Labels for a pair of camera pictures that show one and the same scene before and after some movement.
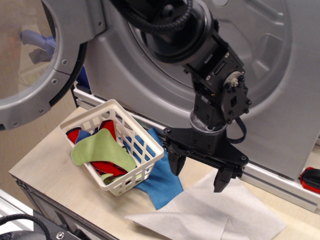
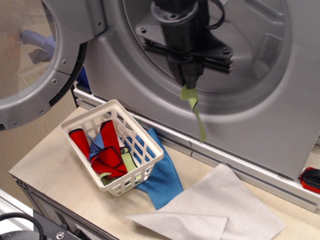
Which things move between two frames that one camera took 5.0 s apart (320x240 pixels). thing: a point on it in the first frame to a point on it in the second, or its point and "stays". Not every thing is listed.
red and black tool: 310,179 stays
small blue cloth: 82,135 to 96,145
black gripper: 216,149 to 188,48
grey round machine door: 43,46 stays
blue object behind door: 30,37 stays
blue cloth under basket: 161,184 stays
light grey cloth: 200,213 stays
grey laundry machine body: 278,41 stays
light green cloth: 101,147 to 192,95
